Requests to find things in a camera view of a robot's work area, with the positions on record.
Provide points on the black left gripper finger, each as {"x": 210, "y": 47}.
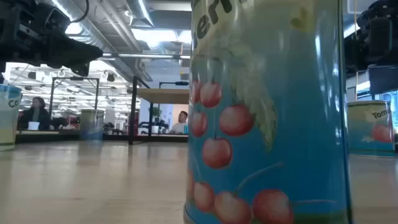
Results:
{"x": 81, "y": 69}
{"x": 77, "y": 53}

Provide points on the blue peas can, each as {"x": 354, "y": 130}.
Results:
{"x": 91, "y": 127}

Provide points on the corn can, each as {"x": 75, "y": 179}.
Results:
{"x": 9, "y": 124}

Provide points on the blue tomato can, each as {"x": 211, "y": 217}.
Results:
{"x": 367, "y": 130}

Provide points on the blue cherries can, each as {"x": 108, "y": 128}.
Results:
{"x": 280, "y": 124}

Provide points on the black background robot arm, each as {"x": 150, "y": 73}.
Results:
{"x": 161, "y": 124}

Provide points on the black ceiling speaker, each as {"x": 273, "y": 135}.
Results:
{"x": 110, "y": 77}
{"x": 31, "y": 75}

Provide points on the person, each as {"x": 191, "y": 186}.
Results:
{"x": 179, "y": 127}
{"x": 35, "y": 116}

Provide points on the long silver light bar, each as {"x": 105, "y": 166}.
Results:
{"x": 146, "y": 56}

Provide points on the white cup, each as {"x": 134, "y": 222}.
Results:
{"x": 33, "y": 125}

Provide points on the black background rig bar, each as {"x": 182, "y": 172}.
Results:
{"x": 174, "y": 83}

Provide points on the potted plant in white pot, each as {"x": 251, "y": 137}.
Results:
{"x": 155, "y": 128}

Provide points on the teal bottle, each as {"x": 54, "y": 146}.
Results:
{"x": 186, "y": 130}

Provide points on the black metal rig frame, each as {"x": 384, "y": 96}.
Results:
{"x": 74, "y": 78}

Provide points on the silver spiral ventilation duct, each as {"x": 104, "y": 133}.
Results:
{"x": 93, "y": 35}

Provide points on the wooden shelf with black frame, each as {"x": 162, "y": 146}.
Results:
{"x": 164, "y": 96}

